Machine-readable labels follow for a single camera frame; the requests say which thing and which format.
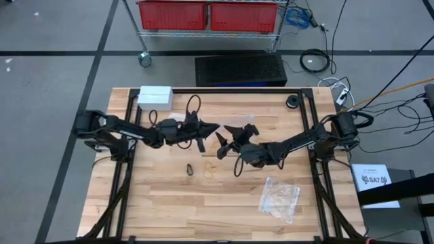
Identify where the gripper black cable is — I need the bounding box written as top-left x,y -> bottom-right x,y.
148,94 -> 204,150
233,155 -> 245,178

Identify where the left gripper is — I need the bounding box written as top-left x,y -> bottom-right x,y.
158,111 -> 220,153

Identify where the swivel caster wheel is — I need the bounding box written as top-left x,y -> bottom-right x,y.
138,50 -> 153,68

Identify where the orange cable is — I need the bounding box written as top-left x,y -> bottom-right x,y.
340,77 -> 434,113

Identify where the white cardboard box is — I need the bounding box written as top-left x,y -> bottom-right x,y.
136,85 -> 174,112

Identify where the small round spool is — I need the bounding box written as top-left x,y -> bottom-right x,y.
285,94 -> 300,110

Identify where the grey device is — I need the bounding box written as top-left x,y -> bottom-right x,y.
423,83 -> 434,119

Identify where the black power adapter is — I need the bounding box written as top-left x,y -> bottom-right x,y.
304,8 -> 319,28

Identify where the chrome wire shelving cart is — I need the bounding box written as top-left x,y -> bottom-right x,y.
121,0 -> 292,55

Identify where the thick black cable loop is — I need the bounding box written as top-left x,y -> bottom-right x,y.
352,110 -> 375,129

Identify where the red plastic bin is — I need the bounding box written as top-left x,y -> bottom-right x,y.
136,0 -> 208,31
209,1 -> 279,34

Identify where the white cable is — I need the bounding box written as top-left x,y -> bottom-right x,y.
317,77 -> 356,108

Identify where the grey side cabinet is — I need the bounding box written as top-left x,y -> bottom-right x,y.
357,168 -> 427,244

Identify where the long black cable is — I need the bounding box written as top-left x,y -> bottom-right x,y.
357,43 -> 434,112

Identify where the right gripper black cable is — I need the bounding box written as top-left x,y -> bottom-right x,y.
233,155 -> 245,178

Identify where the yellow rubber band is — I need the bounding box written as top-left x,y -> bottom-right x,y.
202,160 -> 218,180

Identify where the black aluminium table frame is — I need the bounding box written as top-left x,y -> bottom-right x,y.
81,87 -> 366,244

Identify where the white power strip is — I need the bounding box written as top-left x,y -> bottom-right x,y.
335,87 -> 350,106

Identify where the black cable coil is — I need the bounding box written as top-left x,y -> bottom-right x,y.
299,48 -> 332,74

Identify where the black perforated computer case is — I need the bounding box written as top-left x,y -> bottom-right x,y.
194,53 -> 288,87

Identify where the blue cable coil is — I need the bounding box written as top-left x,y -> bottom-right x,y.
284,6 -> 311,30

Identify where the thin black floor cable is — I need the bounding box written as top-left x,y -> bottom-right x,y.
330,0 -> 349,75

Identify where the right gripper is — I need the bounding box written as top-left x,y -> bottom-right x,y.
215,123 -> 272,169

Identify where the black metal beam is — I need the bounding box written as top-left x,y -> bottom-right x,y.
356,173 -> 434,207

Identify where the white SA7 paper sign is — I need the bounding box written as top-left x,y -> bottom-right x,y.
351,163 -> 401,209

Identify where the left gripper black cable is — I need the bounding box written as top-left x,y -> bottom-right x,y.
148,94 -> 204,150

